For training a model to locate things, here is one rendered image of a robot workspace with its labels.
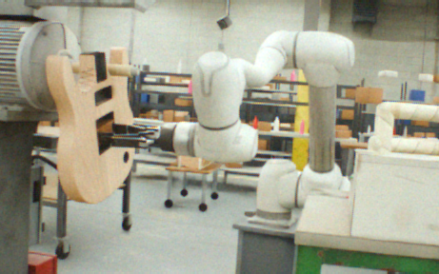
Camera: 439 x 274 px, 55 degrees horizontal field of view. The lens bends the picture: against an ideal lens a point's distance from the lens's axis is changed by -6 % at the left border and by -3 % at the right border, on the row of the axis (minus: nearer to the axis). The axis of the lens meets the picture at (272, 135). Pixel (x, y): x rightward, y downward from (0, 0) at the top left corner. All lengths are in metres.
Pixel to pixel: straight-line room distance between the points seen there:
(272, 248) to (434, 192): 1.02
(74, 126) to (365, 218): 0.70
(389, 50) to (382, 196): 11.48
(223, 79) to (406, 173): 0.44
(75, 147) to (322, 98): 0.85
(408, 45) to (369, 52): 1.08
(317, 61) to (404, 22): 11.08
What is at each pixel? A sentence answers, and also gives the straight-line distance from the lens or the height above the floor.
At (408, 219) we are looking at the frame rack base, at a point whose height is 0.98.
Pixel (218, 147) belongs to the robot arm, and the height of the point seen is 1.07.
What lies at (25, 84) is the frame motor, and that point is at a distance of 1.26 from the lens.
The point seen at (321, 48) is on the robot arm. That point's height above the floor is 1.40.
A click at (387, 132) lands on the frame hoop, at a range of 0.90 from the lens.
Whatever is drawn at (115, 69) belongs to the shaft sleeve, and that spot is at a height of 1.25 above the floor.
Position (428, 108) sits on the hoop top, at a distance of 0.92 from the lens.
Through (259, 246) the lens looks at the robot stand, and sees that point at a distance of 1.83.
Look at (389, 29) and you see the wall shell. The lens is 12.43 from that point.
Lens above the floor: 1.17
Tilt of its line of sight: 3 degrees down
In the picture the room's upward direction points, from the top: 5 degrees clockwise
